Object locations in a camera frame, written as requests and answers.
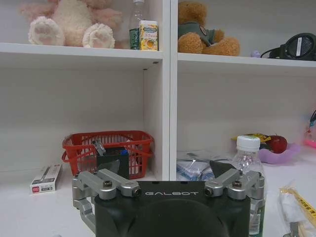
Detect yellow snack packet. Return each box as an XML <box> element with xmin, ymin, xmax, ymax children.
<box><xmin>230</xmin><ymin>133</ymin><xmax>273</xmax><ymax>150</ymax></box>

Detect red plastic basket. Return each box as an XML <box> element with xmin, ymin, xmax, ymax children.
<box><xmin>61</xmin><ymin>130</ymin><xmax>156</xmax><ymax>180</ymax></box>

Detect white stationery box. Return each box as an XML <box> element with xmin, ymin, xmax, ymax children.
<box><xmin>29</xmin><ymin>162</ymin><xmax>63</xmax><ymax>195</ymax></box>

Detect purple bowl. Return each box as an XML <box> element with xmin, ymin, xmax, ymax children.
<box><xmin>257</xmin><ymin>142</ymin><xmax>302</xmax><ymax>164</ymax></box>

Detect white shelf unit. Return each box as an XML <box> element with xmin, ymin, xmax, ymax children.
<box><xmin>0</xmin><ymin>0</ymin><xmax>316</xmax><ymax>185</ymax></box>

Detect clear bottle green label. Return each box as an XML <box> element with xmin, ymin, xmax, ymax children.
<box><xmin>128</xmin><ymin>0</ymin><xmax>147</xmax><ymax>50</ymax></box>

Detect brown teddy bear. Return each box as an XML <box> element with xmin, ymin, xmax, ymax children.
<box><xmin>177</xmin><ymin>0</ymin><xmax>241</xmax><ymax>56</ymax></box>

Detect red apple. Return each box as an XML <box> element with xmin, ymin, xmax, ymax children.
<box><xmin>267</xmin><ymin>134</ymin><xmax>288</xmax><ymax>154</ymax></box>

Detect wrapped chopsticks packet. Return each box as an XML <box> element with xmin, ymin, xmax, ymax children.
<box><xmin>278</xmin><ymin>185</ymin><xmax>316</xmax><ymax>237</ymax></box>

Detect silver clip tool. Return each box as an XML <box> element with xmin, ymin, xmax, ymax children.
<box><xmin>91</xmin><ymin>138</ymin><xmax>107</xmax><ymax>157</ymax></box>

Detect yellow drink carton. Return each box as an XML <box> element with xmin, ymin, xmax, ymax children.
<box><xmin>138</xmin><ymin>20</ymin><xmax>159</xmax><ymax>52</ymax></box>

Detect pink plush toy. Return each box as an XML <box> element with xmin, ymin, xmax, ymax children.
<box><xmin>19</xmin><ymin>0</ymin><xmax>124</xmax><ymax>49</ymax></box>

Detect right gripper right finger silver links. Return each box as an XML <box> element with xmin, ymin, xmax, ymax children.
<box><xmin>204</xmin><ymin>160</ymin><xmax>267</xmax><ymax>223</ymax></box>

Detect clear bottle white cap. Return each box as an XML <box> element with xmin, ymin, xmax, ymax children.
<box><xmin>231</xmin><ymin>135</ymin><xmax>267</xmax><ymax>237</ymax></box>

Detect clear bag with blue cloth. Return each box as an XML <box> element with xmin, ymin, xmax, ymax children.
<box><xmin>176</xmin><ymin>151</ymin><xmax>238</xmax><ymax>184</ymax></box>

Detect black headphones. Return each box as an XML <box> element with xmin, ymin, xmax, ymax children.
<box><xmin>260</xmin><ymin>33</ymin><xmax>316</xmax><ymax>61</ymax></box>

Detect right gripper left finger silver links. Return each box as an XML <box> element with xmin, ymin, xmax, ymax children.
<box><xmin>71</xmin><ymin>159</ymin><xmax>142</xmax><ymax>229</ymax></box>

